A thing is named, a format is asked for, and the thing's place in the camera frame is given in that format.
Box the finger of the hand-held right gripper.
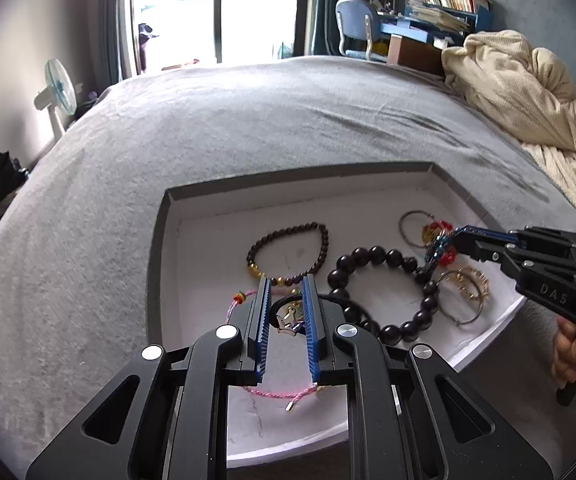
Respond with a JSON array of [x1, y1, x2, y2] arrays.
[[460, 236, 519, 266], [449, 224, 576, 262]]

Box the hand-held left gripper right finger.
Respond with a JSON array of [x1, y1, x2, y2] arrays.
[[302, 274, 551, 480]]

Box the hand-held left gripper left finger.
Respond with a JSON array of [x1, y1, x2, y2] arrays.
[[25, 276, 274, 480]]

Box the black hair tie crown charm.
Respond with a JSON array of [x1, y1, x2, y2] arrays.
[[270, 294, 354, 336]]

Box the dark blue beaded bracelet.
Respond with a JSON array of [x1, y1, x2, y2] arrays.
[[424, 232, 456, 275]]

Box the large black bead bracelet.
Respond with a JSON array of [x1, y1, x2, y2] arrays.
[[327, 246, 440, 346]]

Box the shallow grey cardboard box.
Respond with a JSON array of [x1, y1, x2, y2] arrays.
[[147, 161, 528, 468]]

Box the gold bangle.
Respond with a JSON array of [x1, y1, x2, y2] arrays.
[[437, 266, 492, 306]]

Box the thin silver hoop bangle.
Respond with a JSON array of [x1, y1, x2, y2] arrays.
[[438, 280, 487, 329]]

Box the cream knitted blanket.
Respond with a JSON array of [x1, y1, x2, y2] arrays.
[[440, 30, 576, 221]]

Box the blue wooden desk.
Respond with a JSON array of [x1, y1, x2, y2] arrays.
[[378, 7, 494, 77]]

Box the stack of papers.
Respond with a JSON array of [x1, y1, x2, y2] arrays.
[[405, 0, 469, 31]]

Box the grey bed cover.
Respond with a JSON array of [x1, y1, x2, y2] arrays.
[[0, 55, 576, 480]]

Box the blue desk chair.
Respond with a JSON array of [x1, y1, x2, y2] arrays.
[[335, 0, 389, 63]]

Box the black bag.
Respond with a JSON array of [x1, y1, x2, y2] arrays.
[[0, 150, 31, 201]]

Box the dark hanging cloth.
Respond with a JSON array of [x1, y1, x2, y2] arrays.
[[137, 22, 160, 73]]

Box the white standing fan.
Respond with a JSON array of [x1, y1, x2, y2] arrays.
[[34, 58, 76, 141]]

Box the sliding glass door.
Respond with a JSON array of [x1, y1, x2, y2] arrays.
[[118, 0, 314, 78]]

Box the pink cord bracelet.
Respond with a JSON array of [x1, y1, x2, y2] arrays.
[[225, 287, 319, 413]]

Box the brown bead bracelet gold beads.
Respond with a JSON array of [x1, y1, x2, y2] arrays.
[[245, 222, 330, 288]]

